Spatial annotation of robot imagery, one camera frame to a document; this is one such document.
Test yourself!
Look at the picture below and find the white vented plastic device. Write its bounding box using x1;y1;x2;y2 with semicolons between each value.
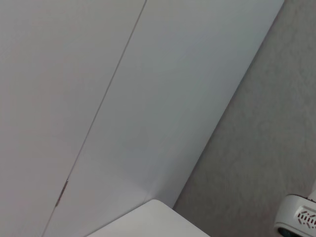
273;194;316;236

